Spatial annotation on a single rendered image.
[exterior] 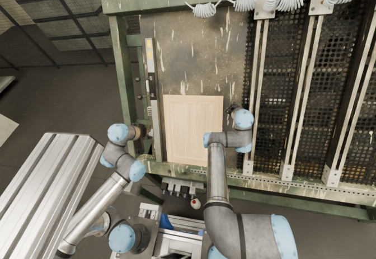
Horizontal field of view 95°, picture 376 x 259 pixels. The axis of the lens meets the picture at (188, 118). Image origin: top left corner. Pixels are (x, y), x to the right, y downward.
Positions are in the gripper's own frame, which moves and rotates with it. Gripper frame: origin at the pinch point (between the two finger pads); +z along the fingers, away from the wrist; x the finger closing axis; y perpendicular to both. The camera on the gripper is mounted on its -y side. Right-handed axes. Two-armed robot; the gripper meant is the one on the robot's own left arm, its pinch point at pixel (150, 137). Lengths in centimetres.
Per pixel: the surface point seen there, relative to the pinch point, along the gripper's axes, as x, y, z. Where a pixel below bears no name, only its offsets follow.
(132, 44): 26, 66, 8
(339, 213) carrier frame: -151, -58, 101
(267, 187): -76, -30, 42
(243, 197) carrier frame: -65, -58, 102
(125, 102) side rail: 33.3, 24.2, 18.1
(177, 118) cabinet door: -7.9, 14.9, 25.9
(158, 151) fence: 9.3, -12.4, 35.8
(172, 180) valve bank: -1, -37, 50
